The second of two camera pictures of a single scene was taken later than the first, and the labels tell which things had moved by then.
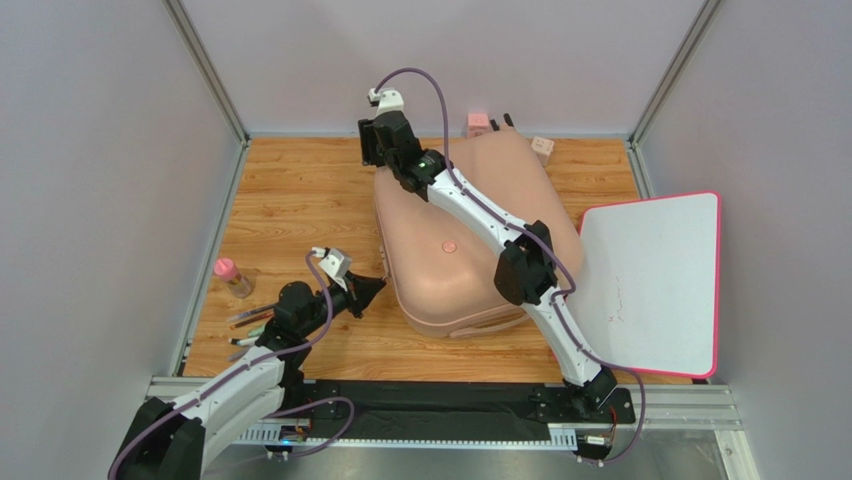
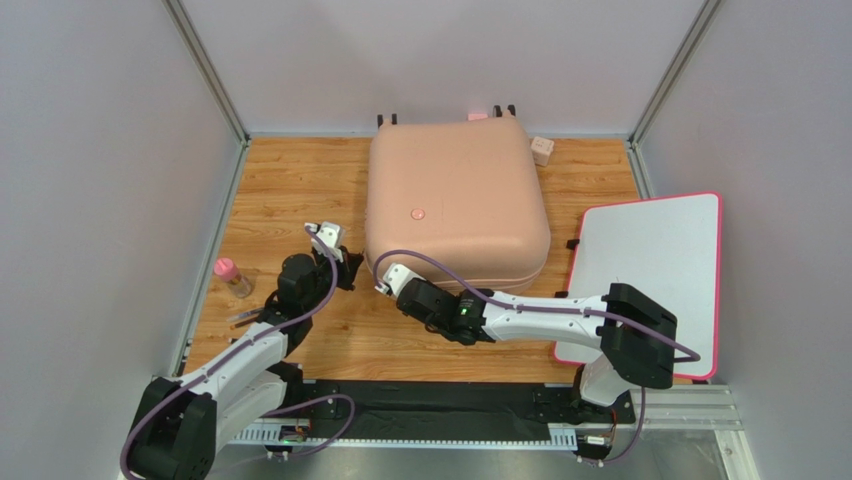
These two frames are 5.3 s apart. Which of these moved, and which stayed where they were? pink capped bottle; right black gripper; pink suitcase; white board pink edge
Moved: right black gripper; pink suitcase
Stayed: white board pink edge; pink capped bottle
